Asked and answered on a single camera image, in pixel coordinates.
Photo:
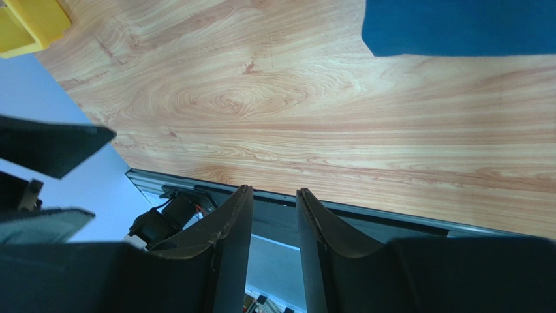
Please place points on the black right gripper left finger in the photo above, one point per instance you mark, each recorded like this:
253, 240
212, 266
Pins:
201, 269

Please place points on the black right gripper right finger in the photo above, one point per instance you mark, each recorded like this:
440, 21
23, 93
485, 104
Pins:
344, 270

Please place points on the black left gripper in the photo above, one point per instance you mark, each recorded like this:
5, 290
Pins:
54, 150

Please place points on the blue t-shirt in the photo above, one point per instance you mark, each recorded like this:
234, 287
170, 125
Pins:
459, 28

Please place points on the yellow plastic bin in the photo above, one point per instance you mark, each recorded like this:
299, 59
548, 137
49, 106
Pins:
30, 26

